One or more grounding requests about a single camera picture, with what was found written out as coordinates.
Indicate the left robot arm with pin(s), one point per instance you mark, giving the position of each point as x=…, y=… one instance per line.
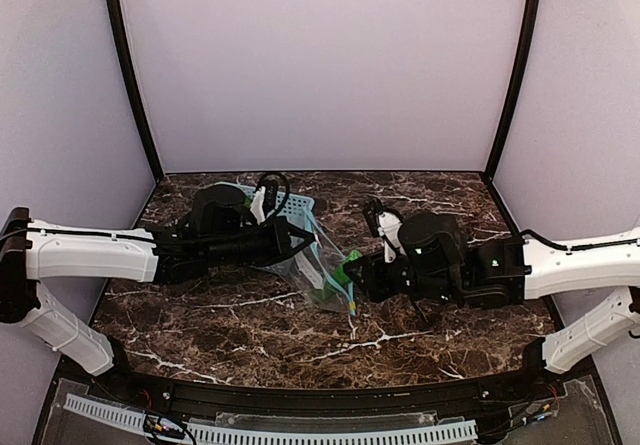
x=224, y=227

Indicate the black corner post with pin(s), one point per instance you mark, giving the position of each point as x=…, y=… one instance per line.
x=121, y=43
x=523, y=47

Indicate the clear zip top bag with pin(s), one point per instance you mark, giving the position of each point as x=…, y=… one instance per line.
x=318, y=272

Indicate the long green toy cucumber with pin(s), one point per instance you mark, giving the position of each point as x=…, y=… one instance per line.
x=337, y=282

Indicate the black front frame rail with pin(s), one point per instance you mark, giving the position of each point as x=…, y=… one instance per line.
x=500, y=403

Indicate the right black corner post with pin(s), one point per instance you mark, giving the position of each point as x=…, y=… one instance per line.
x=523, y=47

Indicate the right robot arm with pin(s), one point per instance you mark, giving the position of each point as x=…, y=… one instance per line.
x=426, y=258

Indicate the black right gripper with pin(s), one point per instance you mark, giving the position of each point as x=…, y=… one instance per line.
x=375, y=275

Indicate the left black corner post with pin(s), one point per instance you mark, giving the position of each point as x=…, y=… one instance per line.
x=121, y=43

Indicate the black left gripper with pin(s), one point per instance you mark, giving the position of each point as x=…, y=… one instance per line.
x=281, y=240

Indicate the white slotted cable duct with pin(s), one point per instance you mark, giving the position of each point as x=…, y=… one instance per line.
x=254, y=429

